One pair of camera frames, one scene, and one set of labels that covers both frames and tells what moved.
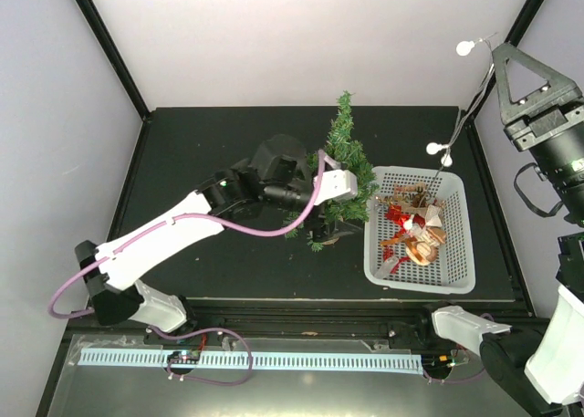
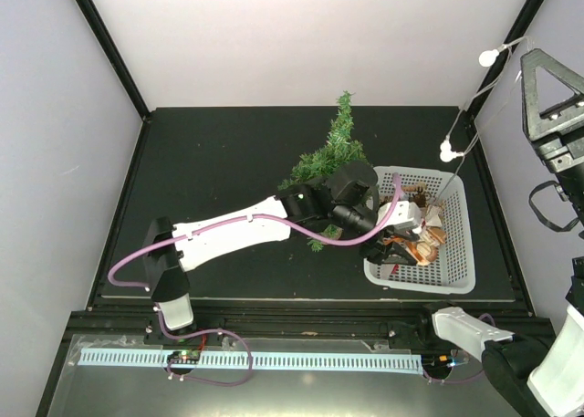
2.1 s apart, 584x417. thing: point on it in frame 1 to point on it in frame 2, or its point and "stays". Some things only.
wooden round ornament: (422, 252) stays
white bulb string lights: (463, 48) to (486, 57)
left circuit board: (183, 357) stays
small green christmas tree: (344, 152) stays
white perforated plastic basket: (453, 270) stays
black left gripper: (328, 232) to (380, 257)
